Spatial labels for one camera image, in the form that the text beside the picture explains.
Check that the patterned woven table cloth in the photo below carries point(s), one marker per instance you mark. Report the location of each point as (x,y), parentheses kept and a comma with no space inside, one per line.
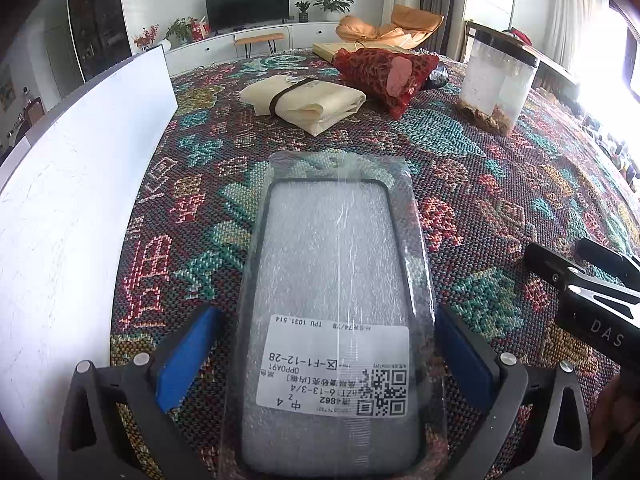
(481,200)

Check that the green plant with red decoration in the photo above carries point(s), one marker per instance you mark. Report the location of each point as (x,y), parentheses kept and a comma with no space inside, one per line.
(187,30)

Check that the small potted plant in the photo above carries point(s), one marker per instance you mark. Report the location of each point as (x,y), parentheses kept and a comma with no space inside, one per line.
(303,7)

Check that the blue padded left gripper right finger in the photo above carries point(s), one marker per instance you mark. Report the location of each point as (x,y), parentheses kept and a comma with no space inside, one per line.
(555,443)

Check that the clear jar with black lid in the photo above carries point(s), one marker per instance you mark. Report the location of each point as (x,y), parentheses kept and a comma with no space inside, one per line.
(494,89)

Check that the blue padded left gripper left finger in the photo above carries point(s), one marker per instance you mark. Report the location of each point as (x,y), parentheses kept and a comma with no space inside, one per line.
(93,440)

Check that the white tv cabinet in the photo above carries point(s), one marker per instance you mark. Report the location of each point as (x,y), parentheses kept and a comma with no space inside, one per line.
(221,48)

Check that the white cardboard box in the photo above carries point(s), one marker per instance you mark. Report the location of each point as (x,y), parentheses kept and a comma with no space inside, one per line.
(66,201)

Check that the phone case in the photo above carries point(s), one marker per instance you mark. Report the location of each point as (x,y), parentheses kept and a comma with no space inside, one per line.
(334,373)

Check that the small wooden bench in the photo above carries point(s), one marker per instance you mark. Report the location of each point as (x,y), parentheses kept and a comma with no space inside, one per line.
(248,42)

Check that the red patterned pouch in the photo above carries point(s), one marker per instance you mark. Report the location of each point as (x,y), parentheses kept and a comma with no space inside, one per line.
(393,78)

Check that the orange lounge chair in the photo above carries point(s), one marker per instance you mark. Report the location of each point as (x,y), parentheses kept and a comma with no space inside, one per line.
(407,29)

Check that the black plastic bag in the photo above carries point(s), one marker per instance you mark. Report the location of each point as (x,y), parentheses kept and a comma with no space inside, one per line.
(437,79)

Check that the person's right hand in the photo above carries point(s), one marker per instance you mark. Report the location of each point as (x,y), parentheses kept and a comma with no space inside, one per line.
(616,412)

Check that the red flower vase arrangement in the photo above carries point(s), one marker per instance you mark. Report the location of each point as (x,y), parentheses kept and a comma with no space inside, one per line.
(146,39)

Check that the potted green plant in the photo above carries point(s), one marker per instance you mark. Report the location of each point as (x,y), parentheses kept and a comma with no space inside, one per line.
(334,10)

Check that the wooden railing furniture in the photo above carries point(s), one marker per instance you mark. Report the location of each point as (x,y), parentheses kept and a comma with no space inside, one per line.
(508,44)

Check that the black display cabinet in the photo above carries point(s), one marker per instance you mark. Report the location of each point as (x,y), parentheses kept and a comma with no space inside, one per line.
(99,35)

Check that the beige cloth with band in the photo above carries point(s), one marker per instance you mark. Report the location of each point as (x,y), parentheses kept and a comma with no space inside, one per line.
(311,104)

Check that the yellow flat cardboard box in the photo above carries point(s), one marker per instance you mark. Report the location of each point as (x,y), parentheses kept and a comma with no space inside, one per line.
(328,51)

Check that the black flat television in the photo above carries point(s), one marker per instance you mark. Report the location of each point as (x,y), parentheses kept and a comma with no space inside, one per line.
(225,14)

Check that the grey curtain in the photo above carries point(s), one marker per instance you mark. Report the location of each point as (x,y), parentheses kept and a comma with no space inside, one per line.
(440,5)

